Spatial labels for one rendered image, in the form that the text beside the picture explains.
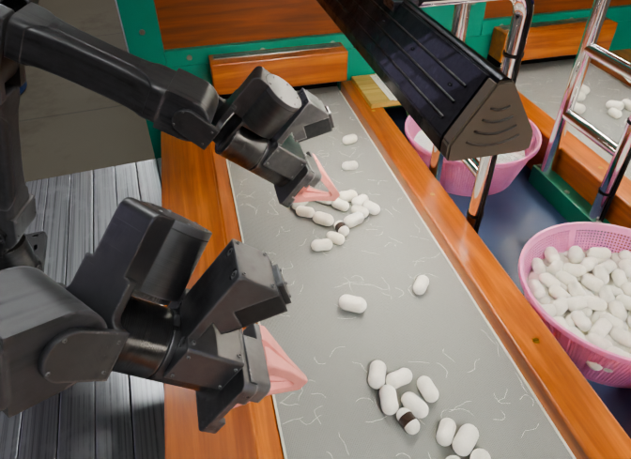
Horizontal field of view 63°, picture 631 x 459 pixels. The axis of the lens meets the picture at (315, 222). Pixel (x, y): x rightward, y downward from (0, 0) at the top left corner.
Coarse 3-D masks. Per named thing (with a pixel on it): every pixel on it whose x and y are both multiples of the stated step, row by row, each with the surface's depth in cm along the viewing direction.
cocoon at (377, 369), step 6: (378, 360) 62; (372, 366) 61; (378, 366) 61; (384, 366) 61; (372, 372) 61; (378, 372) 60; (384, 372) 61; (372, 378) 60; (378, 378) 60; (384, 378) 60; (372, 384) 60; (378, 384) 60
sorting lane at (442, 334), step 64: (256, 192) 92; (384, 192) 91; (320, 256) 79; (384, 256) 79; (320, 320) 69; (384, 320) 69; (448, 320) 69; (320, 384) 62; (384, 384) 61; (448, 384) 61; (512, 384) 61; (320, 448) 56; (384, 448) 55; (448, 448) 55; (512, 448) 55
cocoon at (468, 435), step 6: (462, 426) 55; (468, 426) 55; (474, 426) 55; (462, 432) 55; (468, 432) 54; (474, 432) 55; (456, 438) 54; (462, 438) 54; (468, 438) 54; (474, 438) 54; (456, 444) 54; (462, 444) 54; (468, 444) 54; (474, 444) 54; (456, 450) 54; (462, 450) 53; (468, 450) 53
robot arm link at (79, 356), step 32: (128, 224) 36; (160, 224) 36; (192, 224) 39; (96, 256) 36; (128, 256) 35; (160, 256) 37; (192, 256) 38; (96, 288) 36; (128, 288) 35; (160, 288) 37; (64, 352) 30; (96, 352) 33
